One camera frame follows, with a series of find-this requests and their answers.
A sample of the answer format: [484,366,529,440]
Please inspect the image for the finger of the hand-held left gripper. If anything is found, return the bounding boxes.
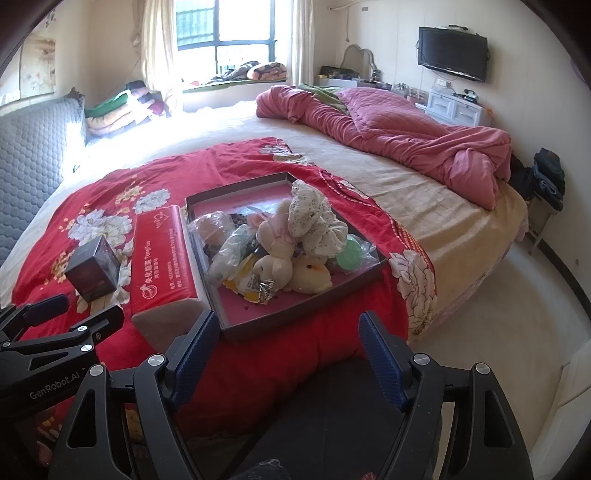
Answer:
[0,294,71,343]
[9,305,126,359]

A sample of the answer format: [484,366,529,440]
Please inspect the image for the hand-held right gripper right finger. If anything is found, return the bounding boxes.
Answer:
[359,311,536,480]

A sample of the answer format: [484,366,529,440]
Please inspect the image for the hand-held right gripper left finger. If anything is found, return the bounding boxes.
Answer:
[46,310,221,480]

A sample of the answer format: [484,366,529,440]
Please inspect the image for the grey shallow box pink bottom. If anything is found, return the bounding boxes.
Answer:
[185,171,389,345]

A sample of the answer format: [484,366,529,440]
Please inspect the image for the yellow snack packet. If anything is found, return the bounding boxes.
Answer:
[230,257,265,302]

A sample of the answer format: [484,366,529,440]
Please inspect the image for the shiny foil wrapper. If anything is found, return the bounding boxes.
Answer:
[255,278,279,304]

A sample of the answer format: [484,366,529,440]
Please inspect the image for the large white tissue packet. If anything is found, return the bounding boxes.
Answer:
[205,225,260,288]

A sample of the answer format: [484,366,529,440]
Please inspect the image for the green puff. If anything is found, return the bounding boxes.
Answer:
[336,234,366,271]

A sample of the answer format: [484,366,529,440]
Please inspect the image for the beige plush toy orange cheeks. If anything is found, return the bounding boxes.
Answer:
[290,255,334,295]

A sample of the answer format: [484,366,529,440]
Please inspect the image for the small beige plush bear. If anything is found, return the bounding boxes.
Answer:
[252,254,293,290]

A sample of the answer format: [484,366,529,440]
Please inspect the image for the pink puff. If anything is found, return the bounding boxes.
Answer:
[188,211,237,248]

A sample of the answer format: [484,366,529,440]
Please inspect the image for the white plush rabbit pink dress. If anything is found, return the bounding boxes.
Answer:
[255,202,297,260]

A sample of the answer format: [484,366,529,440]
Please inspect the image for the dark square gift box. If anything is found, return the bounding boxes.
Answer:
[64,235,122,304]

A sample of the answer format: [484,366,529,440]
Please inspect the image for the grey quilted headboard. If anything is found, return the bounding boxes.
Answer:
[0,93,87,265]

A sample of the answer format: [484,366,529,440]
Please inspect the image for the bed with cream sheet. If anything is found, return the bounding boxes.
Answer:
[0,98,530,343]

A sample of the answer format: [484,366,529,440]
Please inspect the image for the red floral blanket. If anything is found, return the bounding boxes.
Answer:
[9,137,440,462]

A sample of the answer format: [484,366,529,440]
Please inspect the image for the stack of folded blankets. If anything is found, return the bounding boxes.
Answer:
[84,80,165,138]

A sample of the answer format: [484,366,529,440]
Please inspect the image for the pink quilt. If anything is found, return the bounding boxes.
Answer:
[255,85,514,209]

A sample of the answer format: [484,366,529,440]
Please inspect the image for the pile of dark clothes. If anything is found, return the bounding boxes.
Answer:
[509,147,567,214]

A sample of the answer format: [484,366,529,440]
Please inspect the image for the white drawer cabinet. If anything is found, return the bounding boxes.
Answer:
[426,87,489,127]

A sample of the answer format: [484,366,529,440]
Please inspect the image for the green cloth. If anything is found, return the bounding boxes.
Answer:
[297,82,352,112]

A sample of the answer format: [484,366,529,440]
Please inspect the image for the cluttered dressing table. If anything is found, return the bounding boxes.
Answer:
[316,65,394,92]

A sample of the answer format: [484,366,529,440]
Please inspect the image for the cream curtain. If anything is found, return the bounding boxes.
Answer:
[285,0,318,87]
[140,0,184,117]

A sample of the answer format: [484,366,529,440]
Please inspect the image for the dark crumpled clothes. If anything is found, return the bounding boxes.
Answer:
[213,61,253,82]

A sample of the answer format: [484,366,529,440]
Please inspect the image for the patterned pillow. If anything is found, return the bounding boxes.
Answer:
[246,61,288,84]

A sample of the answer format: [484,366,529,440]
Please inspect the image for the curvy vanity mirror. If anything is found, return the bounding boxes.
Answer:
[341,44,376,80]

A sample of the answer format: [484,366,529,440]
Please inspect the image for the black flat television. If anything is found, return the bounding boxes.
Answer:
[417,26,489,84]

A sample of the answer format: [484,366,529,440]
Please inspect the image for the barred window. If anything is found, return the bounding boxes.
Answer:
[174,0,279,78]

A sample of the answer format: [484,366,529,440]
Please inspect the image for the floral wall picture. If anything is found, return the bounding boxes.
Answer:
[17,22,59,101]

